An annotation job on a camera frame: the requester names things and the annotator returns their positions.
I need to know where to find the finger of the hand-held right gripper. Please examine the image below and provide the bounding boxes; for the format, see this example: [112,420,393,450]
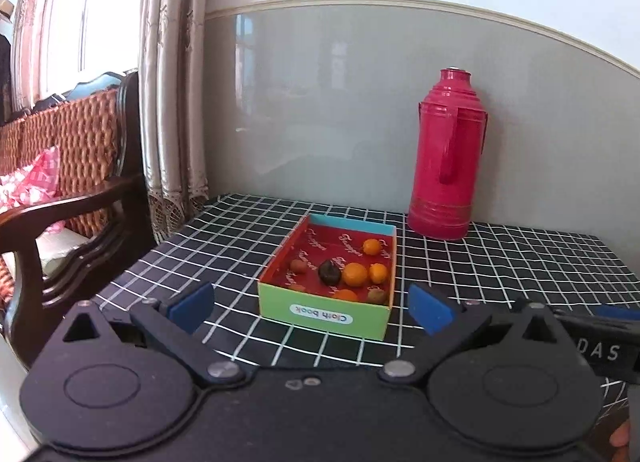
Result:
[591,305,640,323]

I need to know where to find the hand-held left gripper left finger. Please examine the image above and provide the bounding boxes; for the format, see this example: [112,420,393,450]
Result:
[62,281,249,389]

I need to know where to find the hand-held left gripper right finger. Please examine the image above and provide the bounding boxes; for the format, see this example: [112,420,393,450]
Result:
[378,283,566,386]

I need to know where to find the large orange mandarin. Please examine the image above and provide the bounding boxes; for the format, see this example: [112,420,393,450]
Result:
[342,263,369,288]

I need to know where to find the dark brown fruit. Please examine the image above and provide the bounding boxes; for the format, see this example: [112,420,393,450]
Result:
[318,260,343,286]

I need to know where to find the colourful cardboard box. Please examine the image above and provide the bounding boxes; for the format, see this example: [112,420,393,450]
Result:
[257,213,398,342]

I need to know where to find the person's right hand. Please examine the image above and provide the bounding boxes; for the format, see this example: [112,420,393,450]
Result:
[609,419,632,462]

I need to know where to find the black white checked tablecloth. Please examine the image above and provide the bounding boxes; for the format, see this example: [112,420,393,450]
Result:
[92,192,640,448]

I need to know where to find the white seat cushion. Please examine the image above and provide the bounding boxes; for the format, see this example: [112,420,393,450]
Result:
[36,229,92,279]

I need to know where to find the red thermos flask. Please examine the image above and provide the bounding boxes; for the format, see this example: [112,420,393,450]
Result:
[407,68,488,241]

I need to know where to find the dark wooden woven sofa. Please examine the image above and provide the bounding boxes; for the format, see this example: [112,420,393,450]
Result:
[0,69,153,370]

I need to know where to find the beige patterned curtain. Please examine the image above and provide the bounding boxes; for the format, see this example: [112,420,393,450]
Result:
[139,0,211,245]

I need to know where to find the black hanging coat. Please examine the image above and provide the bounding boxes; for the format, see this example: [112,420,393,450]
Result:
[0,33,12,125]

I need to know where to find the window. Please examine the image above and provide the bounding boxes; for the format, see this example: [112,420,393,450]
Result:
[14,0,157,110]

